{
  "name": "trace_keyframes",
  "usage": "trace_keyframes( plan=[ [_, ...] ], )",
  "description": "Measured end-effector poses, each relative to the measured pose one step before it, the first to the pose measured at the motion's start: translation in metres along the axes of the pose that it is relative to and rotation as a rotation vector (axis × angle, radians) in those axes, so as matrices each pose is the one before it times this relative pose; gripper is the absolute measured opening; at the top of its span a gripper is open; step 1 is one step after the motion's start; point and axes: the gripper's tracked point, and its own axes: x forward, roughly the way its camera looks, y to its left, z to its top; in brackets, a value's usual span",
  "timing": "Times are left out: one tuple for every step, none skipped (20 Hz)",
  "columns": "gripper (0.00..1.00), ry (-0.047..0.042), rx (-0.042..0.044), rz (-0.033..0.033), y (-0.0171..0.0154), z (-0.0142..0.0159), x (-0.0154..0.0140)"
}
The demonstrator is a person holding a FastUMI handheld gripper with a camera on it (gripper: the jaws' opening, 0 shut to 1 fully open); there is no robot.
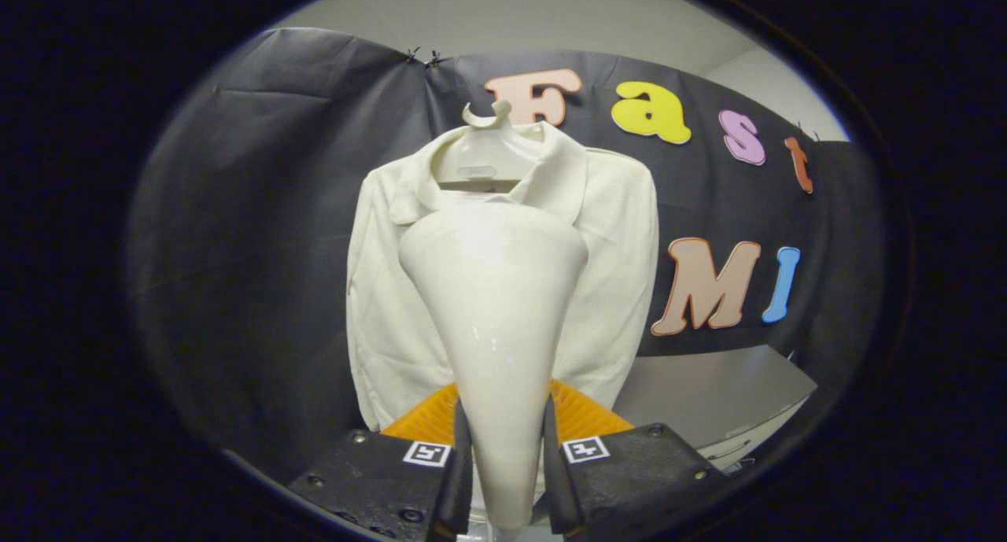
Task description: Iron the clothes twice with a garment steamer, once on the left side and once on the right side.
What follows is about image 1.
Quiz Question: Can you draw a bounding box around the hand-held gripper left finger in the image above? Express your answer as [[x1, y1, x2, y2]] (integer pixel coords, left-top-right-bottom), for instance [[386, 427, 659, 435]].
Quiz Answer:
[[287, 381, 474, 542]]

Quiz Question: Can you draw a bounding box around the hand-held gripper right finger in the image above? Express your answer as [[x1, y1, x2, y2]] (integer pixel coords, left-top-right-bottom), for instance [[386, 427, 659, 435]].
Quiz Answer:
[[541, 378, 729, 542]]

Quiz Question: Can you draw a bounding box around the white garment steamer head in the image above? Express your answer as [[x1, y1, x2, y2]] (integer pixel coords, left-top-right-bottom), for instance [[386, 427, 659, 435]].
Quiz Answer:
[[397, 200, 589, 531]]

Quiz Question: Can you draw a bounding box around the cream button shirt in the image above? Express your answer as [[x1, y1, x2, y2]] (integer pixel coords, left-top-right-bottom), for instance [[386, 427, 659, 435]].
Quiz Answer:
[[346, 121, 660, 433]]

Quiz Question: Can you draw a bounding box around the white clothes hanger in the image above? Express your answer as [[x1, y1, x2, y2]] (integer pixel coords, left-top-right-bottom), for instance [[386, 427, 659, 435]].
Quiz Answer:
[[431, 100, 545, 193]]

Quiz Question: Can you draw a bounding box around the grey and white cabinet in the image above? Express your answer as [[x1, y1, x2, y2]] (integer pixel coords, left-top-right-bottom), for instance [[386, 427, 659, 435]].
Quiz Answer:
[[614, 344, 819, 476]]

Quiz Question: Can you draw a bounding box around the black backdrop cloth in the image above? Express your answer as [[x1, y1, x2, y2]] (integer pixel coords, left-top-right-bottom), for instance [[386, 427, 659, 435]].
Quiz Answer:
[[126, 27, 886, 480]]

